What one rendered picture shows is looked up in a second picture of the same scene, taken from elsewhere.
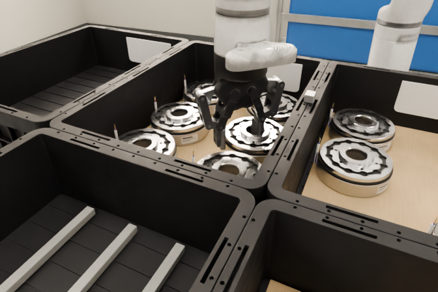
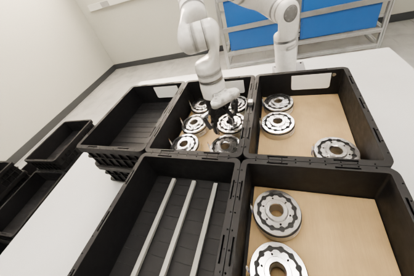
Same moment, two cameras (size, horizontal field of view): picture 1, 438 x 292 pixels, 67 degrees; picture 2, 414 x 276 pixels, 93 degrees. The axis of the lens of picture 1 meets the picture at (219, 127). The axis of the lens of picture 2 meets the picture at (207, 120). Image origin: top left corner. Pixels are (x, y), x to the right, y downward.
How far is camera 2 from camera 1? 0.18 m
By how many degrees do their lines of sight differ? 7
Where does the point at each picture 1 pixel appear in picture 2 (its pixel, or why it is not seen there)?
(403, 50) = (291, 53)
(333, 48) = (257, 40)
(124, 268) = (197, 198)
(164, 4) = (154, 40)
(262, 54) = (225, 98)
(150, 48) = (167, 89)
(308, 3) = (236, 18)
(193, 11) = (172, 39)
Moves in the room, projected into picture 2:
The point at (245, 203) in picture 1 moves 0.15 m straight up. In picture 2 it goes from (236, 164) to (225, 117)
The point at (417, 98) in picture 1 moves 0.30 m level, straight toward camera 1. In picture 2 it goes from (300, 82) to (289, 143)
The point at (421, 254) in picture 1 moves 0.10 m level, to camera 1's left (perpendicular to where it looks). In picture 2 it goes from (304, 166) to (259, 179)
